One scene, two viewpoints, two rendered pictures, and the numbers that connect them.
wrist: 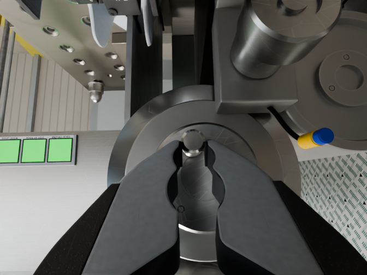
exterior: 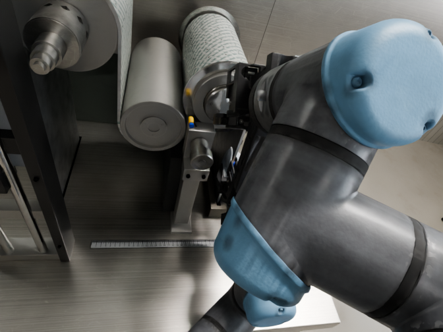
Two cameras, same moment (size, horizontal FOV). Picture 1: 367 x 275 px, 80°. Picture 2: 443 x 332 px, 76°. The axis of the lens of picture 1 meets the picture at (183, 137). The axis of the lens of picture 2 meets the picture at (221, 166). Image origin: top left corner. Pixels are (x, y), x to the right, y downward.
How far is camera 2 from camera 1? 0.40 m
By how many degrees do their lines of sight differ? 38
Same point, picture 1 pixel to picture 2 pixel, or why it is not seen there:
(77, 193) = (301, 32)
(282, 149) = (188, 105)
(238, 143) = (210, 115)
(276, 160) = (195, 105)
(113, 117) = not seen: hidden behind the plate
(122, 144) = not seen: hidden behind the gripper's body
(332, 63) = (159, 133)
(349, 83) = (153, 124)
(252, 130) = (201, 116)
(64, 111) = not seen: hidden behind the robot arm
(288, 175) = (188, 95)
